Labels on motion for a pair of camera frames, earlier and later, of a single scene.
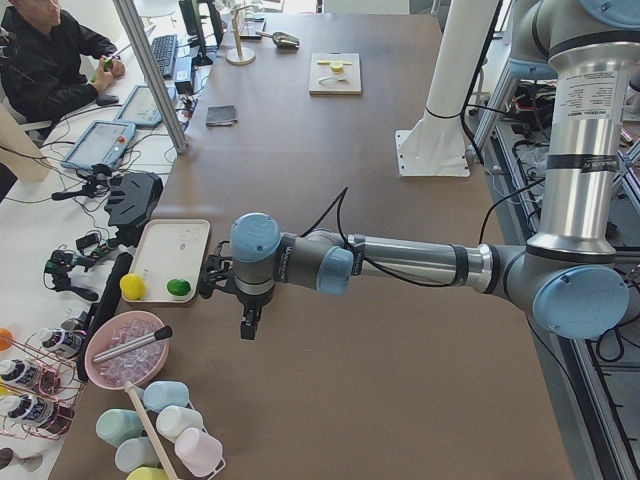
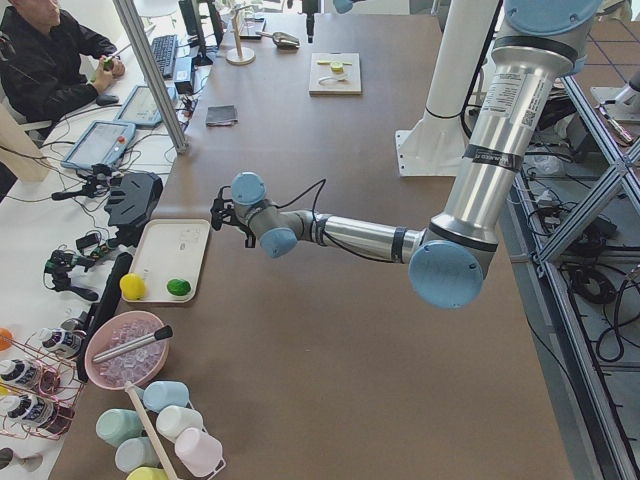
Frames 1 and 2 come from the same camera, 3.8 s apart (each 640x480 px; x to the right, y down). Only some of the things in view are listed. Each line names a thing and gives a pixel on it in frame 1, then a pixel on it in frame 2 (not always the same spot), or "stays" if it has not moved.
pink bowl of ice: (127, 347) stays
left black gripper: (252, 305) -> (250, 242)
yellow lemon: (132, 286) stays
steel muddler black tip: (164, 332) stays
